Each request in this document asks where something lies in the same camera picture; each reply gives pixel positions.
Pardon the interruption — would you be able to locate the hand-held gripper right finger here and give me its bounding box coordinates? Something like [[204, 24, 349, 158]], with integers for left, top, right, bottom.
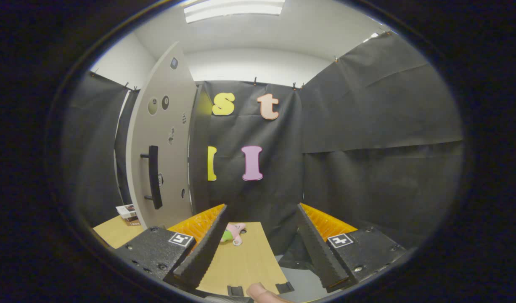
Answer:
[[296, 203, 408, 294]]

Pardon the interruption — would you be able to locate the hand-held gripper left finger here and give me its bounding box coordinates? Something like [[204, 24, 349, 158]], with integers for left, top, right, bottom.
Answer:
[[114, 204, 229, 291]]

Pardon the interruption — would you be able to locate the pink and green plush toy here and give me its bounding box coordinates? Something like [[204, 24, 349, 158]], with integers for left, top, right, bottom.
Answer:
[[220, 222, 246, 246]]

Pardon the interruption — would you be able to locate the white shoe cabinet door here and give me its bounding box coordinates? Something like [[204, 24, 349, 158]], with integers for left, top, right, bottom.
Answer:
[[126, 41, 198, 230]]

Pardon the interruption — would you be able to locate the grey shoe cabinet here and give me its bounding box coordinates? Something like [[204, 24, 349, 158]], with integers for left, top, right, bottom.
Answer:
[[189, 82, 213, 215]]

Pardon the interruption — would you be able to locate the black backdrop cloth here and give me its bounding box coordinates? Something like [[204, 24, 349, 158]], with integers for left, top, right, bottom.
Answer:
[[61, 32, 464, 270]]

